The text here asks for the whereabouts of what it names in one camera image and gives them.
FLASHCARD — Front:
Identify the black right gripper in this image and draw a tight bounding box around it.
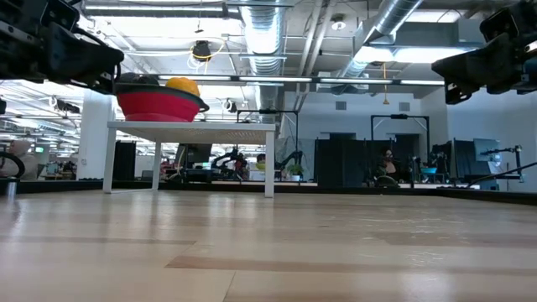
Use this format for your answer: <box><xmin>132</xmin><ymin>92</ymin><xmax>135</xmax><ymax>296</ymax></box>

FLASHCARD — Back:
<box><xmin>430</xmin><ymin>0</ymin><xmax>537</xmax><ymax>106</ymax></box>

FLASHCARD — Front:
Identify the gray background monitor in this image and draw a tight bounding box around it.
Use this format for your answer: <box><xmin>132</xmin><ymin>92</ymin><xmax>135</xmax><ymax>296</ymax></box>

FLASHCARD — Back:
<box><xmin>473</xmin><ymin>138</ymin><xmax>503</xmax><ymax>164</ymax></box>

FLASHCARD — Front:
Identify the silver corrugated ventilation duct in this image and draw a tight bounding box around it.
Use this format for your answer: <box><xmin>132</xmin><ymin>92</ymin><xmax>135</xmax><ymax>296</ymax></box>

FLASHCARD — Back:
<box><xmin>239</xmin><ymin>0</ymin><xmax>291</xmax><ymax>113</ymax></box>

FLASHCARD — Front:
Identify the dark background monitor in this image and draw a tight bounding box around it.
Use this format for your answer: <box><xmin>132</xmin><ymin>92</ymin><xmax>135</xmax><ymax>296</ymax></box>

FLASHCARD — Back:
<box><xmin>175</xmin><ymin>143</ymin><xmax>213</xmax><ymax>171</ymax></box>

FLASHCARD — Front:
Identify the black cabinet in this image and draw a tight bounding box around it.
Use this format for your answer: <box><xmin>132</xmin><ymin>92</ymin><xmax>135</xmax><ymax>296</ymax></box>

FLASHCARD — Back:
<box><xmin>113</xmin><ymin>140</ymin><xmax>138</xmax><ymax>181</ymax></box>

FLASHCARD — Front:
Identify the white building column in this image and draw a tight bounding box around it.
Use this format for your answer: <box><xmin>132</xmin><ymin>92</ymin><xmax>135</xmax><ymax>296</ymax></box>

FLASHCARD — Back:
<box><xmin>78</xmin><ymin>90</ymin><xmax>116</xmax><ymax>180</ymax></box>

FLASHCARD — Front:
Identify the red collapsible bowl gray rim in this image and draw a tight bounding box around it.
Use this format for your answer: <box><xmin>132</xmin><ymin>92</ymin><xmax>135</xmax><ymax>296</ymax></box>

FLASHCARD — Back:
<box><xmin>115</xmin><ymin>81</ymin><xmax>211</xmax><ymax>123</ymax></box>

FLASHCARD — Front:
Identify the black boom stand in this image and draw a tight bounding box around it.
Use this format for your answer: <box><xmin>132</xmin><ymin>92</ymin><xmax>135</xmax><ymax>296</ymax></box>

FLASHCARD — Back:
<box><xmin>480</xmin><ymin>144</ymin><xmax>524</xmax><ymax>182</ymax></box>

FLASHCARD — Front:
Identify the ceiling light rail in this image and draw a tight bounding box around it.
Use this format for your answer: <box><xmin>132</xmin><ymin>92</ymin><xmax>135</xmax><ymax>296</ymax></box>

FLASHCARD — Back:
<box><xmin>121</xmin><ymin>73</ymin><xmax>446</xmax><ymax>86</ymax></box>

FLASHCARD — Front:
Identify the black ceiling device yellow cable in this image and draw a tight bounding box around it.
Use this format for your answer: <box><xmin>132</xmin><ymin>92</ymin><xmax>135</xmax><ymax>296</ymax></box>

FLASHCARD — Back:
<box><xmin>191</xmin><ymin>39</ymin><xmax>212</xmax><ymax>63</ymax></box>

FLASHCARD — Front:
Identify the white perforated metal shelf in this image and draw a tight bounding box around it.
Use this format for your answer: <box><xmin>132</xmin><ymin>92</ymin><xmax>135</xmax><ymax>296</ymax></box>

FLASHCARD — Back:
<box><xmin>102</xmin><ymin>121</ymin><xmax>277</xmax><ymax>199</ymax></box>

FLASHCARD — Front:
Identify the black aluminium table frame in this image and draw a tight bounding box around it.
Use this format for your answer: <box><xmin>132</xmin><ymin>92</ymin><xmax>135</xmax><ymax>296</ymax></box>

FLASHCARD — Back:
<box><xmin>0</xmin><ymin>179</ymin><xmax>537</xmax><ymax>206</ymax></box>

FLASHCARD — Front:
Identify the black partition panel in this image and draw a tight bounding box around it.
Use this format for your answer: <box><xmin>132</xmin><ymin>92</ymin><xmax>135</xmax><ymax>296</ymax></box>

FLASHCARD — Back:
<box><xmin>314</xmin><ymin>133</ymin><xmax>420</xmax><ymax>186</ymax></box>

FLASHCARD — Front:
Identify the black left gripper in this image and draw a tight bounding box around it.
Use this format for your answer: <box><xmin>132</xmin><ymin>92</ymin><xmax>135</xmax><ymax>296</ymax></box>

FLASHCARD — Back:
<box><xmin>0</xmin><ymin>0</ymin><xmax>126</xmax><ymax>96</ymax></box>

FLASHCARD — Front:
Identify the dark purple round fruit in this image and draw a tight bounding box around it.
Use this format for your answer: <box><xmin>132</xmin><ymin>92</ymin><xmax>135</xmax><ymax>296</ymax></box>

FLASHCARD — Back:
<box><xmin>118</xmin><ymin>71</ymin><xmax>160</xmax><ymax>86</ymax></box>

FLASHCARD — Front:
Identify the person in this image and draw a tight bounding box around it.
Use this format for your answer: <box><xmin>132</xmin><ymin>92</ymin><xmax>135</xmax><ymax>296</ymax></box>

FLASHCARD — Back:
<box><xmin>0</xmin><ymin>139</ymin><xmax>39</xmax><ymax>181</ymax></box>
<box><xmin>379</xmin><ymin>148</ymin><xmax>399</xmax><ymax>180</ymax></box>

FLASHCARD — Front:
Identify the yellow bell pepper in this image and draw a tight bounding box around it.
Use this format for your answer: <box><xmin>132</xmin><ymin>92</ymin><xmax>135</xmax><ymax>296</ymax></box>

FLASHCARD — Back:
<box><xmin>165</xmin><ymin>76</ymin><xmax>201</xmax><ymax>97</ymax></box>

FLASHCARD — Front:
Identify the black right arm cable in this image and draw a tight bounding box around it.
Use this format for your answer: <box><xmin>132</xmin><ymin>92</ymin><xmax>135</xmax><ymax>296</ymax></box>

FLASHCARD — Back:
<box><xmin>464</xmin><ymin>161</ymin><xmax>537</xmax><ymax>189</ymax></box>

